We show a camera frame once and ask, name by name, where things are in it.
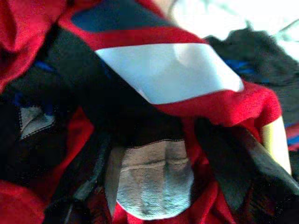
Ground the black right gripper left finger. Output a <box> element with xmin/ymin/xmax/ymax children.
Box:
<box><xmin>48</xmin><ymin>136</ymin><xmax>114</xmax><ymax>224</ymax></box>

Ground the blue red striped garment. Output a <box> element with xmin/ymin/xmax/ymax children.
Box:
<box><xmin>284</xmin><ymin>123</ymin><xmax>299</xmax><ymax>153</ymax></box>

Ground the black garment grey lining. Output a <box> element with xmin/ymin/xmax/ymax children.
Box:
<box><xmin>0</xmin><ymin>25</ymin><xmax>195</xmax><ymax>221</ymax></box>

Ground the black fuzzy garment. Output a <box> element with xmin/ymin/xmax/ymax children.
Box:
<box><xmin>205</xmin><ymin>22</ymin><xmax>299</xmax><ymax>124</ymax></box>

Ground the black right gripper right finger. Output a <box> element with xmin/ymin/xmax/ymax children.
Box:
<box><xmin>195</xmin><ymin>118</ymin><xmax>299</xmax><ymax>211</ymax></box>

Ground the red white-striped garment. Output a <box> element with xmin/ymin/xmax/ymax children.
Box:
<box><xmin>0</xmin><ymin>0</ymin><xmax>299</xmax><ymax>224</ymax></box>

